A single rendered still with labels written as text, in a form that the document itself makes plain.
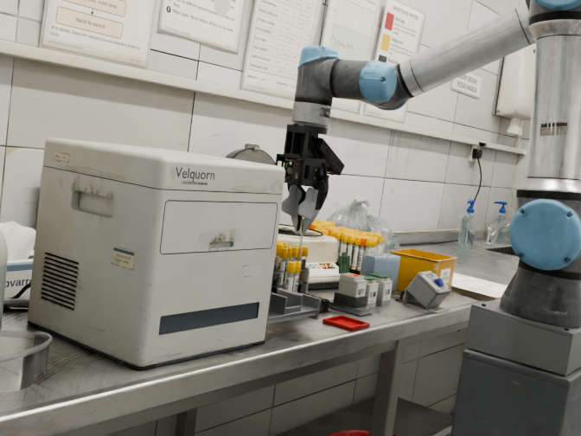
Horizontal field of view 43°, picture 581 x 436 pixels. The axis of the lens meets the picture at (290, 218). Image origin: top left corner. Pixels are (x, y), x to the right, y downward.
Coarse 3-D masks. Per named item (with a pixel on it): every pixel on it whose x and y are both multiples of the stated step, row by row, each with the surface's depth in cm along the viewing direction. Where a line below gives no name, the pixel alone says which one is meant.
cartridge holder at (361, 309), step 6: (336, 294) 158; (342, 294) 157; (330, 300) 160; (336, 300) 158; (342, 300) 157; (348, 300) 156; (354, 300) 155; (360, 300) 157; (366, 300) 159; (330, 306) 159; (336, 306) 158; (342, 306) 157; (348, 306) 156; (354, 306) 156; (360, 306) 157; (366, 306) 159; (354, 312) 155; (360, 312) 154; (366, 312) 156; (372, 312) 158
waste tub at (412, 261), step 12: (396, 252) 189; (408, 252) 199; (420, 252) 199; (408, 264) 187; (420, 264) 185; (432, 264) 184; (444, 264) 187; (408, 276) 187; (444, 276) 189; (396, 288) 189
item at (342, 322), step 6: (324, 318) 145; (330, 318) 146; (336, 318) 148; (342, 318) 149; (348, 318) 148; (330, 324) 143; (336, 324) 143; (342, 324) 142; (348, 324) 145; (354, 324) 146; (360, 324) 144; (366, 324) 145
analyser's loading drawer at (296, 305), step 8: (280, 288) 137; (272, 296) 131; (280, 296) 130; (288, 296) 135; (296, 296) 134; (304, 296) 139; (272, 304) 131; (280, 304) 130; (288, 304) 135; (296, 304) 134; (304, 304) 139; (312, 304) 138; (320, 304) 138; (272, 312) 130; (280, 312) 130; (288, 312) 131; (296, 312) 133; (304, 312) 134; (312, 312) 136; (272, 320) 127; (280, 320) 129
